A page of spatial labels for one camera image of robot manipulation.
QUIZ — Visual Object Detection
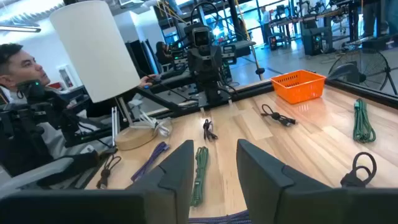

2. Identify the long ceiling light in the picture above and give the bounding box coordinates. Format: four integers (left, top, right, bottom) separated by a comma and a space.
0, 24, 42, 34

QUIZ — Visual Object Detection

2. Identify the grey chair armrest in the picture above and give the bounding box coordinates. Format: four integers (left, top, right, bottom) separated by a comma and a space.
0, 151, 100, 200

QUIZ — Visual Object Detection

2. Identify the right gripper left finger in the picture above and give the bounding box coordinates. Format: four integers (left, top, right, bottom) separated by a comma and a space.
0, 139, 195, 224

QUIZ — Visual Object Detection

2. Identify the yellow rod with black knob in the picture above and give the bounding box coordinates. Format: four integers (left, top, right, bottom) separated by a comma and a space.
242, 18, 266, 82

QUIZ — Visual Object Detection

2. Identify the person's hand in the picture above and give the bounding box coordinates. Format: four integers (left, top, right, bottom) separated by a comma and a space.
139, 74, 157, 89

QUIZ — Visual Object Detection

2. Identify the green braided USB cable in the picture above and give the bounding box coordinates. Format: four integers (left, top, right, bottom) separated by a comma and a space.
190, 146, 210, 208
353, 98, 377, 144

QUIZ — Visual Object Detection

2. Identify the black USB cable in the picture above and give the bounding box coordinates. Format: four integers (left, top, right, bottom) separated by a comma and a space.
202, 118, 219, 142
260, 103, 297, 128
95, 154, 123, 190
340, 151, 378, 189

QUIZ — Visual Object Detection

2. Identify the clear bundled lamp cord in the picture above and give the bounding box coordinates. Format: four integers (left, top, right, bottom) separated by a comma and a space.
129, 109, 172, 138

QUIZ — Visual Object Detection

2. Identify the black computer tower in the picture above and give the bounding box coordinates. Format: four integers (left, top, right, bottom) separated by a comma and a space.
300, 27, 333, 56

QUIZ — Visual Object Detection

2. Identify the white shade wooden table lamp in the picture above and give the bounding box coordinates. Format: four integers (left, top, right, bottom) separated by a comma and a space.
49, 0, 174, 152

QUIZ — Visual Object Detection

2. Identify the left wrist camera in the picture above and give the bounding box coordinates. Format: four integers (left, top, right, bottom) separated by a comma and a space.
191, 26, 214, 48

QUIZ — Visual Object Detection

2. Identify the person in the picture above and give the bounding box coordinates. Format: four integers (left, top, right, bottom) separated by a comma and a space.
260, 6, 272, 44
362, 0, 382, 38
155, 41, 175, 66
0, 42, 156, 162

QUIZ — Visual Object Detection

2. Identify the purple braided USB cable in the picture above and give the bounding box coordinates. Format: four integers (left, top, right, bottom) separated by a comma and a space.
188, 210, 251, 224
130, 141, 170, 183

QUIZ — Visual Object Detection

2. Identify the silver aluminium post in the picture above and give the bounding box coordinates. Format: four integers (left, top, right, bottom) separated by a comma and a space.
111, 106, 120, 146

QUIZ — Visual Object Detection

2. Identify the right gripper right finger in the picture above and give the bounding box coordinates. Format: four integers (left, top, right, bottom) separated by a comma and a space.
236, 138, 398, 224

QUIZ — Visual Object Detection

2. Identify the orange plastic basket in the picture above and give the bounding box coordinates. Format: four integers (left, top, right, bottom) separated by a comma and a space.
270, 69, 327, 105

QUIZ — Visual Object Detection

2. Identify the black aluminium table frame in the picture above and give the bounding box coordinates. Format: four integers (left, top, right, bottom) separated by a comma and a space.
133, 73, 398, 121

